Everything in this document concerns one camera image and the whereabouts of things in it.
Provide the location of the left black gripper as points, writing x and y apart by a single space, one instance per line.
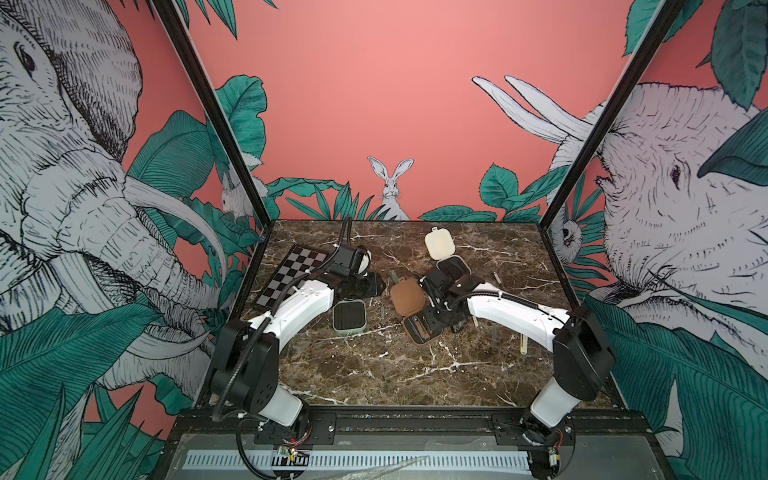
374 287

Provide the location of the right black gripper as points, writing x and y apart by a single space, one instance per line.
450 324

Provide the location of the brown clipper case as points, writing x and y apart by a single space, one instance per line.
412 304

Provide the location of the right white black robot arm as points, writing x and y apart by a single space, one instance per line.
582 355

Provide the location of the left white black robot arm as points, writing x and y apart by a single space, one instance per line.
244 373

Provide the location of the mint green clipper case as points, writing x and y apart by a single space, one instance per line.
349 317

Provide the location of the cream clipper case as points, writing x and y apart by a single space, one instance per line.
441 248

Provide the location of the black white checkerboard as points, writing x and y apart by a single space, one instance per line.
297 260

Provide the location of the white perforated strip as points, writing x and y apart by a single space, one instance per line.
483 461

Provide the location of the black aluminium front rail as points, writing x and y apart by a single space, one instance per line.
332 425

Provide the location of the left black frame post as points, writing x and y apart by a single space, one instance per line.
176 30

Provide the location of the black frame post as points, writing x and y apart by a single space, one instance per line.
176 30
653 36

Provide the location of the right black frame post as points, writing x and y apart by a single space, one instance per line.
653 36

